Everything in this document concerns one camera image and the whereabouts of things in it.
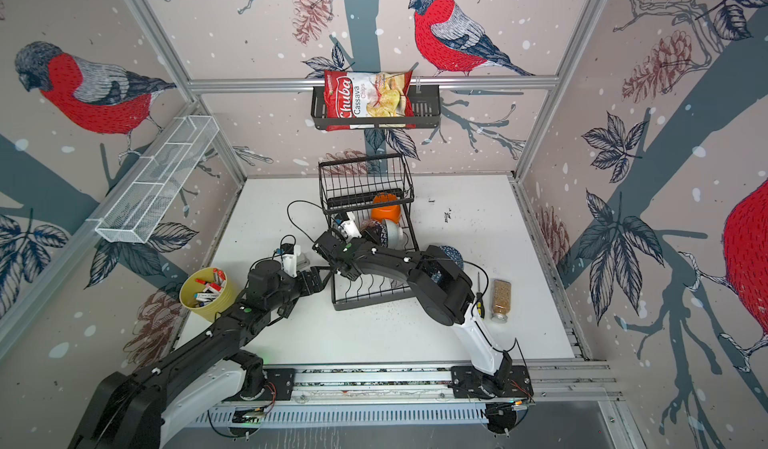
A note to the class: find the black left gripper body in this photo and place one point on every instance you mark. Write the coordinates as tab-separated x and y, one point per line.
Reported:
302	286

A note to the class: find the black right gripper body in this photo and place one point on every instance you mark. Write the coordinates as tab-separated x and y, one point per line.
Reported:
361	243

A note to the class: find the orange plastic bowl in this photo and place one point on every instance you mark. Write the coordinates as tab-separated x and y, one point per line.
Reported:
387	208

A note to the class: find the blue patterned bowl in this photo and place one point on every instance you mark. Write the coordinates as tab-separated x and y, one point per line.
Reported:
453	254

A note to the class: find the light green ceramic bowl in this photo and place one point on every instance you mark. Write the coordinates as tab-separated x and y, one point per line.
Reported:
395	235

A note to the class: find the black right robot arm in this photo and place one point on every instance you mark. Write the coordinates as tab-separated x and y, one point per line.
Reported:
441	287

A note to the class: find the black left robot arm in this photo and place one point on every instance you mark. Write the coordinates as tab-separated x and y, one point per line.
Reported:
147	408

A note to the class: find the yellow cup with markers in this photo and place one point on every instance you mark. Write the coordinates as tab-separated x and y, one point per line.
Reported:
208	293

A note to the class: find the yellow black screwdriver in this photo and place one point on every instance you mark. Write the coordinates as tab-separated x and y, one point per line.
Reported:
479	303

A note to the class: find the glass spice jar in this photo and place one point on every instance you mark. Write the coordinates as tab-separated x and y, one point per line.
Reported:
501	300

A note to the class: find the red cassava chips bag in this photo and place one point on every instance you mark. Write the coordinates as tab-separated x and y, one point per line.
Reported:
356	95

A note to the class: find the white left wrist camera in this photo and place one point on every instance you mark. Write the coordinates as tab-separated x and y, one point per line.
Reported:
289	254

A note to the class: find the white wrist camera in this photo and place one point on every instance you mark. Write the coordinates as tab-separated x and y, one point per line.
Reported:
347	225
289	254

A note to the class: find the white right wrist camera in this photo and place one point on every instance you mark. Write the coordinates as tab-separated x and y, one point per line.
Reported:
347	225

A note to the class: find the black wire dish rack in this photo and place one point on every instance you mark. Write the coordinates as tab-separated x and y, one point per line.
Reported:
370	196

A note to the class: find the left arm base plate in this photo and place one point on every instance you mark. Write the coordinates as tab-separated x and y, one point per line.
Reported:
267	384

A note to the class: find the black wall basket shelf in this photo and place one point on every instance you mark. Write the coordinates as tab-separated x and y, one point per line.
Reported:
419	108

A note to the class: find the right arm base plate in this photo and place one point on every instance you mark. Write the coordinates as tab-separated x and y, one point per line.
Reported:
466	382

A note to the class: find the white wire mesh shelf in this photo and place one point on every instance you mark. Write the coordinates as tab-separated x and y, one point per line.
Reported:
141	207

